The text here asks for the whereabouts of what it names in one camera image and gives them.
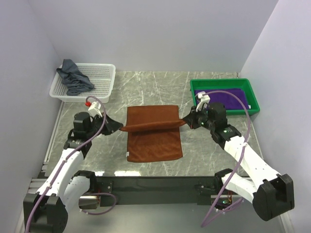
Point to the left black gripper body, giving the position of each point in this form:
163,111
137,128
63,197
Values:
98,120

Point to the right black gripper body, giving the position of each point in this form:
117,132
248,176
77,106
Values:
200,119

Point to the purple towel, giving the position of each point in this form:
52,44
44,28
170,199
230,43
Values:
229,101

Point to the orange brown towel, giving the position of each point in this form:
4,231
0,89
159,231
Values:
153,133

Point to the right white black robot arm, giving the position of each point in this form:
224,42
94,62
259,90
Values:
270,193

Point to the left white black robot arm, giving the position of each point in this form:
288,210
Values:
47,210

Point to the grey towel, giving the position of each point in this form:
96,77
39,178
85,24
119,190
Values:
75,81

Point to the green plastic tray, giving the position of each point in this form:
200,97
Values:
209,85

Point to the white plastic basket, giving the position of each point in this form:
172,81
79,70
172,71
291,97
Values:
102,76

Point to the black base beam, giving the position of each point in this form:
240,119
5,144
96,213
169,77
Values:
154,190

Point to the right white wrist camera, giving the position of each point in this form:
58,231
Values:
203,101

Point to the aluminium frame rail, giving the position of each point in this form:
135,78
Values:
284,219

